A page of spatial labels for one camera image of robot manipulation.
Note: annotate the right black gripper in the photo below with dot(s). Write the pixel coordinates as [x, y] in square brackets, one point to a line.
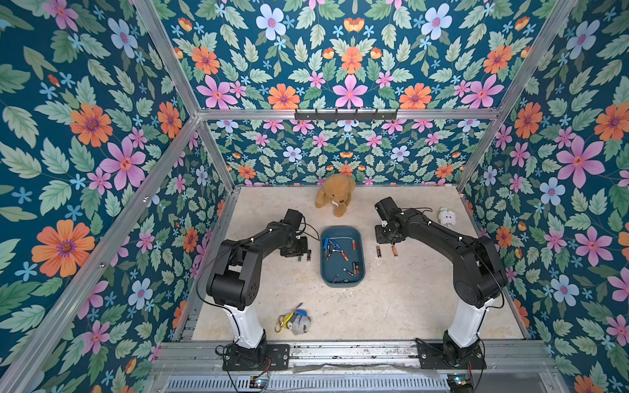
[388, 233]

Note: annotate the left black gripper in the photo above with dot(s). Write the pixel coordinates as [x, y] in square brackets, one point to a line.
[303, 239]

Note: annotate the teal plastic storage tray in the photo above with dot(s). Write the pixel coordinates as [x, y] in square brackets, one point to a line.
[342, 261]

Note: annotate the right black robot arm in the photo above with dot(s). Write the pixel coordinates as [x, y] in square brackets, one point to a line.
[478, 272]

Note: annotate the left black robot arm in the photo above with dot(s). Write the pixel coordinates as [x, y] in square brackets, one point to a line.
[234, 279]

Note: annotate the brown teddy bear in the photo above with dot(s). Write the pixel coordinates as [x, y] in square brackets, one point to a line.
[337, 191]

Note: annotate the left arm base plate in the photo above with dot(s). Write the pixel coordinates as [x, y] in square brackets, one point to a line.
[267, 357]

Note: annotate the black wall hook rail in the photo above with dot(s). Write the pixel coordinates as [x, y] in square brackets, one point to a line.
[345, 115]

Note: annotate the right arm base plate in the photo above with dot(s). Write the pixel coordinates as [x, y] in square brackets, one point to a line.
[448, 355]

